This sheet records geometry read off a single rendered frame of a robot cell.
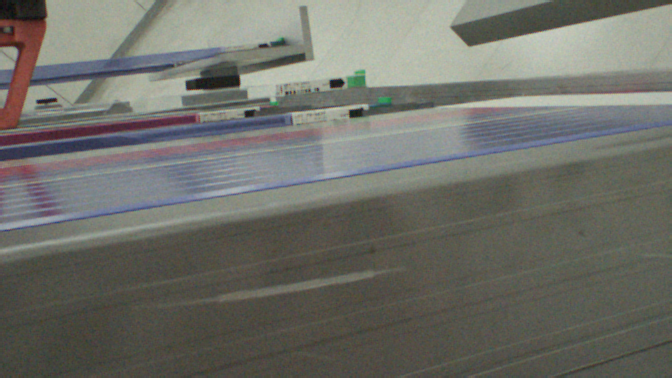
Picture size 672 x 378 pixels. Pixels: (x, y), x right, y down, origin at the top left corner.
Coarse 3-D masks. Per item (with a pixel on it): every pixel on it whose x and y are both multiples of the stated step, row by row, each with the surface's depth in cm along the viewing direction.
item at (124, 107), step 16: (352, 80) 70; (160, 96) 62; (176, 96) 63; (192, 96) 63; (208, 96) 64; (224, 96) 64; (240, 96) 65; (256, 96) 66; (272, 96) 66; (32, 112) 58; (48, 112) 59; (64, 112) 59; (80, 112) 60; (96, 112) 60; (112, 112) 61; (128, 112) 61; (144, 112) 62
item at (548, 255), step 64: (256, 192) 17; (320, 192) 16; (384, 192) 16; (448, 192) 17; (512, 192) 18; (576, 192) 19; (640, 192) 20; (0, 256) 13; (64, 256) 14; (128, 256) 14; (192, 256) 15; (256, 256) 15; (320, 256) 16; (384, 256) 17; (448, 256) 17; (512, 256) 18; (576, 256) 19; (640, 256) 20; (0, 320) 13; (64, 320) 14; (128, 320) 14; (192, 320) 15; (256, 320) 15; (320, 320) 16; (384, 320) 17; (448, 320) 17; (512, 320) 18; (576, 320) 19; (640, 320) 20
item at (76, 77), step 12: (84, 72) 111; (96, 72) 112; (108, 72) 112; (120, 72) 113; (132, 72) 114; (144, 72) 115; (156, 72) 117; (0, 84) 106; (36, 84) 108; (48, 84) 109
